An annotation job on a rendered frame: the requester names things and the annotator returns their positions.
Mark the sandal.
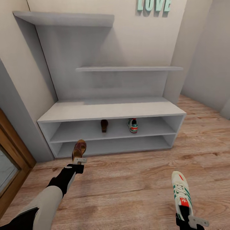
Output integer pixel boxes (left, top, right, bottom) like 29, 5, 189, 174
72, 139, 86, 165
101, 120, 108, 133

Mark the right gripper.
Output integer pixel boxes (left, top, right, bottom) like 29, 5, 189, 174
176, 213, 205, 230

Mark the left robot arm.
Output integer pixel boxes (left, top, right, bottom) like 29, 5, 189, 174
0, 157, 88, 230

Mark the gym shoe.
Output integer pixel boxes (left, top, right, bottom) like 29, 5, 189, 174
127, 118, 138, 133
172, 171, 193, 222

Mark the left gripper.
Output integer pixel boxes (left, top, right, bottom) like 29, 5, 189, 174
67, 164, 84, 173

